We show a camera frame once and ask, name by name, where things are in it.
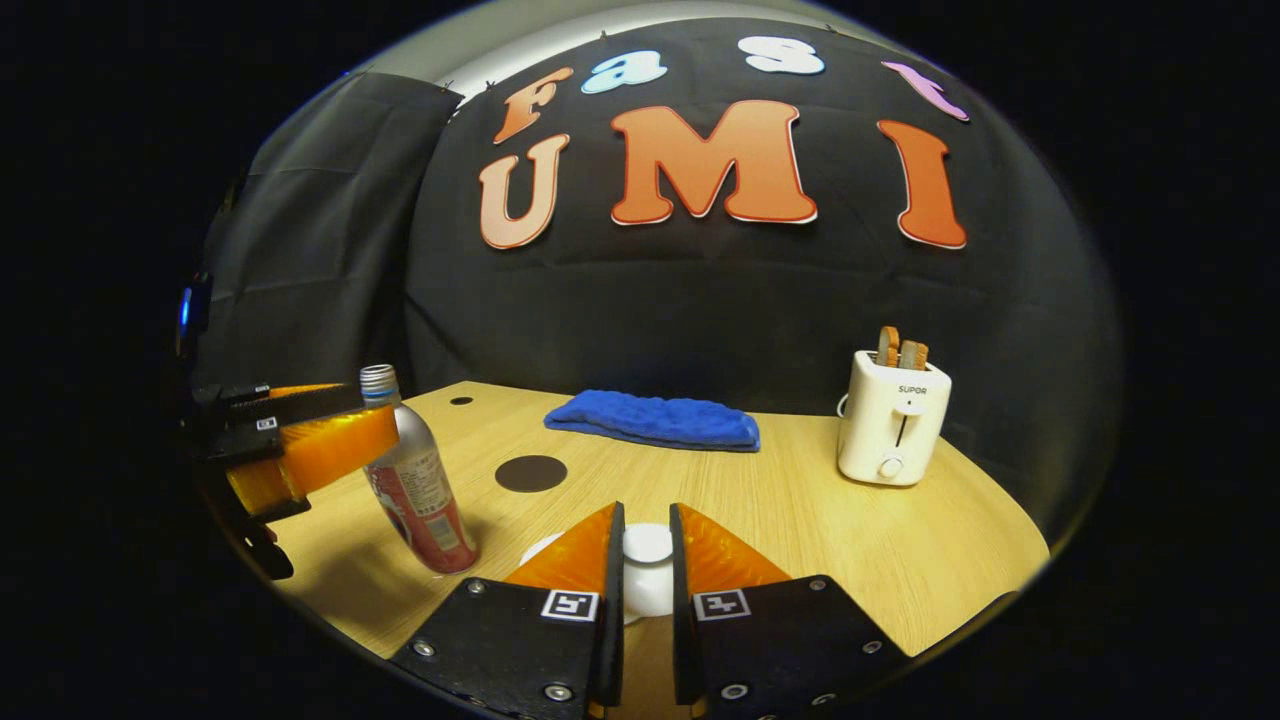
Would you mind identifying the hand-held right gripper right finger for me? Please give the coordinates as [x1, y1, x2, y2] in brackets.
[668, 502, 913, 720]

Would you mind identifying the white teacup lid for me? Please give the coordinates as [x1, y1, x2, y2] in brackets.
[622, 523, 676, 618]

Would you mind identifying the silver water bottle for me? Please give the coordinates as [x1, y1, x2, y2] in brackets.
[360, 365, 479, 575]

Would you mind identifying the blue towel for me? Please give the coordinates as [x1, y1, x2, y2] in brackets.
[543, 389, 761, 453]

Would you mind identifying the dark round coaster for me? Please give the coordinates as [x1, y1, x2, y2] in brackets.
[494, 455, 569, 494]

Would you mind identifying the white toaster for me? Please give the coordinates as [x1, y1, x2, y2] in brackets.
[837, 349, 953, 488]

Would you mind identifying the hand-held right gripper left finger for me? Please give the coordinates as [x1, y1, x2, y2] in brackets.
[390, 500, 627, 720]

